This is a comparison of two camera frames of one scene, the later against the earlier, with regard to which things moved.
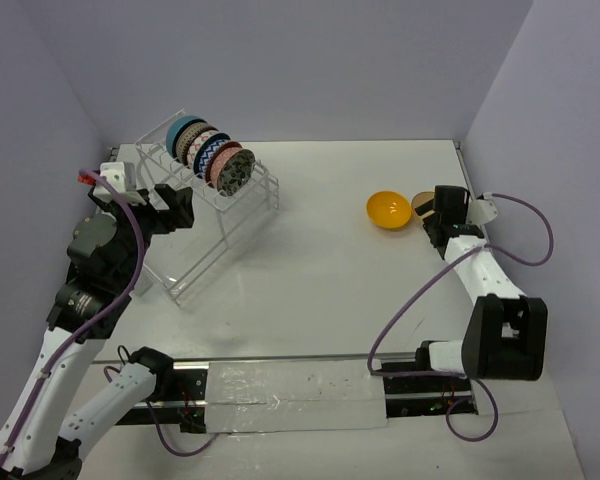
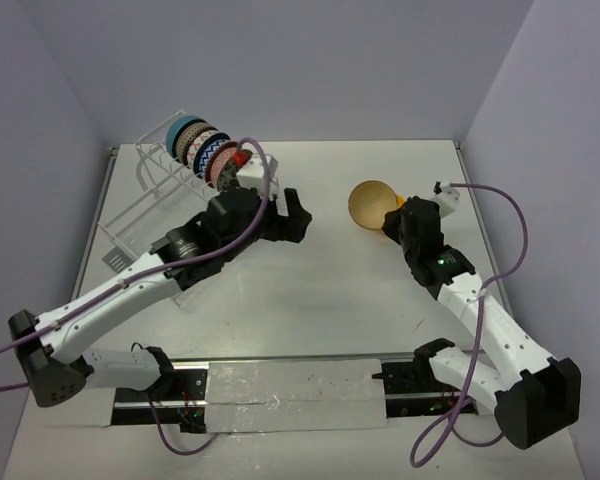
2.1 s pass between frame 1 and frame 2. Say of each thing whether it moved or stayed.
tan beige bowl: moved
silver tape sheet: stayed
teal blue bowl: stayed
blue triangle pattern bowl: stayed
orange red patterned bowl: stayed
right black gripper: moved
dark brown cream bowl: stayed
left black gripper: moved
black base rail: stayed
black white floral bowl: moved
